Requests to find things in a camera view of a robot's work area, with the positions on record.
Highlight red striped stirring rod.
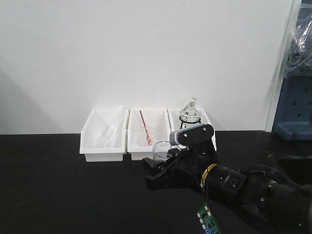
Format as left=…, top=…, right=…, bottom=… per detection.
left=139, top=110, right=152, bottom=145

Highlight clear glass beaker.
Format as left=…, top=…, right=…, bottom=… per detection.
left=152, top=141, right=181, bottom=161

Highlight middle white plastic bin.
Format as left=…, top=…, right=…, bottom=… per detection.
left=127, top=109, right=171, bottom=160

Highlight clear glass tubes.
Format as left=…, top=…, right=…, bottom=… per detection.
left=95, top=105, right=126, bottom=147

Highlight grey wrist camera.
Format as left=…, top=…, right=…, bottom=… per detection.
left=169, top=124, right=215, bottom=146

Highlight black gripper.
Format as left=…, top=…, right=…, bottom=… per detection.
left=142, top=147, right=217, bottom=191

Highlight green circuit board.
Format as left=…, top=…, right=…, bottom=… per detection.
left=197, top=202, right=221, bottom=234

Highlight white plastic bin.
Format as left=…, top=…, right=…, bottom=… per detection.
left=127, top=109, right=171, bottom=160
left=79, top=109, right=129, bottom=162
left=167, top=108, right=217, bottom=150

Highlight left white plastic bin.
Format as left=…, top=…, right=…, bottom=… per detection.
left=79, top=109, right=129, bottom=162

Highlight glass alcohol lamp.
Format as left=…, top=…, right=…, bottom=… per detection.
left=180, top=97, right=200, bottom=117

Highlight clear plastic bag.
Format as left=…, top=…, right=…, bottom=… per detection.
left=284, top=14, right=312, bottom=78

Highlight black lab sink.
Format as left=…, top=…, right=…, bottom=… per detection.
left=268, top=153, right=312, bottom=186

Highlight blue pegboard drying rack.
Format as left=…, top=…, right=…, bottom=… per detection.
left=273, top=0, right=312, bottom=140

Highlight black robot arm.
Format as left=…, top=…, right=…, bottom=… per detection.
left=142, top=147, right=312, bottom=234

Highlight right white plastic bin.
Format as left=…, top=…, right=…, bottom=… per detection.
left=167, top=108, right=217, bottom=150

